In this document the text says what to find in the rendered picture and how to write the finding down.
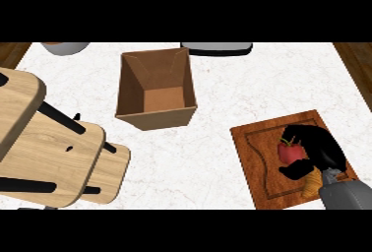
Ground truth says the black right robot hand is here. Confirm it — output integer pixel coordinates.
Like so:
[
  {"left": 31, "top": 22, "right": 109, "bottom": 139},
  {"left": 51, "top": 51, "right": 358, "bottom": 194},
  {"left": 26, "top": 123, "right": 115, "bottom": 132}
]
[{"left": 277, "top": 124, "right": 348, "bottom": 181}]

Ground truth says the red bell pepper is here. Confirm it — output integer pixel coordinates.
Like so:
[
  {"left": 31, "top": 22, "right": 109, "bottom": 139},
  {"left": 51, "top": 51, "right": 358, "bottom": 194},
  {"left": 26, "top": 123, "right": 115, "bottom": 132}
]
[{"left": 276, "top": 137, "right": 310, "bottom": 166}]

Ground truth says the brown wooden cutting board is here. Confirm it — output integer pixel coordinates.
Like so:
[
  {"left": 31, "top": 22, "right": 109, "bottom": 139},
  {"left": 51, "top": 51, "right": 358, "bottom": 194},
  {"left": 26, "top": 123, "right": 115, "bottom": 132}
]
[{"left": 228, "top": 108, "right": 361, "bottom": 211}]

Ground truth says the open brown cardboard box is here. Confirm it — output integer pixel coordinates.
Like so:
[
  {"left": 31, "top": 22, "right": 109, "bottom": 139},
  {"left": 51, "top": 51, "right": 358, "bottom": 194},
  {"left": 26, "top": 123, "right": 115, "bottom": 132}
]
[{"left": 113, "top": 46, "right": 199, "bottom": 132}]

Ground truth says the yellow orange ribbed vegetable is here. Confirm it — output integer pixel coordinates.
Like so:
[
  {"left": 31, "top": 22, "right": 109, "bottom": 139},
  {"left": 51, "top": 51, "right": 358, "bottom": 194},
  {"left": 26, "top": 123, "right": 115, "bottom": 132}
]
[{"left": 299, "top": 165, "right": 326, "bottom": 200}]

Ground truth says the grey and black appliance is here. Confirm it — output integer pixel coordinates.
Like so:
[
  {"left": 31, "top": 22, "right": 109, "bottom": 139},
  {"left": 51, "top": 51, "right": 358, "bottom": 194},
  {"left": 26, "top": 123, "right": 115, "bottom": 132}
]
[{"left": 178, "top": 41, "right": 254, "bottom": 58}]

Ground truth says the pale wooden tiered stand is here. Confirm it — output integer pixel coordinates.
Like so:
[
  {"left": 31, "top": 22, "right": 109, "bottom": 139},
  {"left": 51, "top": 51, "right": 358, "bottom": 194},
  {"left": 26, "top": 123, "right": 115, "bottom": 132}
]
[{"left": 0, "top": 67, "right": 133, "bottom": 210}]

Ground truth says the grey round bowl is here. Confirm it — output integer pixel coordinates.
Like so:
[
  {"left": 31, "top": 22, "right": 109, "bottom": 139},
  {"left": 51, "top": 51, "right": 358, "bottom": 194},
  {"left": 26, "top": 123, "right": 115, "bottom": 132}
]
[{"left": 40, "top": 41, "right": 91, "bottom": 57}]

